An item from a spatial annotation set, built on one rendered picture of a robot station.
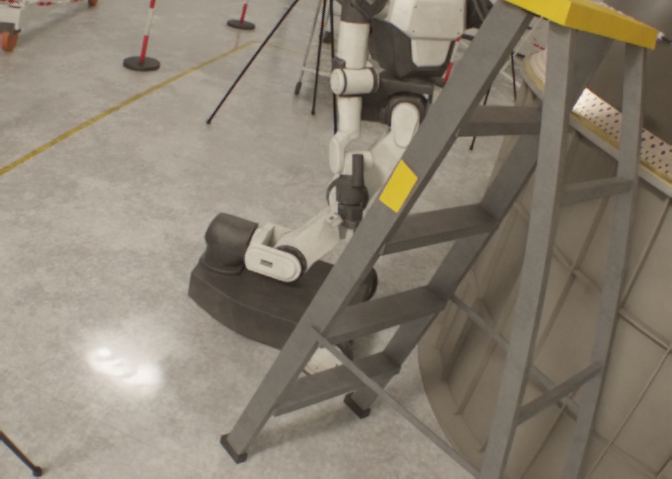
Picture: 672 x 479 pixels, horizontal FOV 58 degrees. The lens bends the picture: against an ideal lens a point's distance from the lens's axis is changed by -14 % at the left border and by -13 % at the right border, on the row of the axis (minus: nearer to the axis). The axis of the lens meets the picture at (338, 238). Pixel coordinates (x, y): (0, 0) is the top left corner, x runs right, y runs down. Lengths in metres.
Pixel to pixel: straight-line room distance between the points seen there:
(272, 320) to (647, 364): 1.29
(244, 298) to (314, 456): 0.64
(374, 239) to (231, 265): 1.20
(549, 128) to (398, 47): 0.99
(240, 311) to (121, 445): 0.71
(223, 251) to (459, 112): 1.44
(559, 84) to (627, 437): 1.18
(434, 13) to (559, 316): 0.97
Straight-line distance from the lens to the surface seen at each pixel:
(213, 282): 2.50
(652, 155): 1.80
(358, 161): 2.08
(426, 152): 1.31
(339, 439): 2.25
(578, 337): 2.00
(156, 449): 2.08
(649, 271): 1.83
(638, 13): 2.19
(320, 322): 1.59
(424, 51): 2.09
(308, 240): 2.42
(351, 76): 2.04
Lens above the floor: 1.58
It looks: 28 degrees down
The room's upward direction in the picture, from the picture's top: 16 degrees clockwise
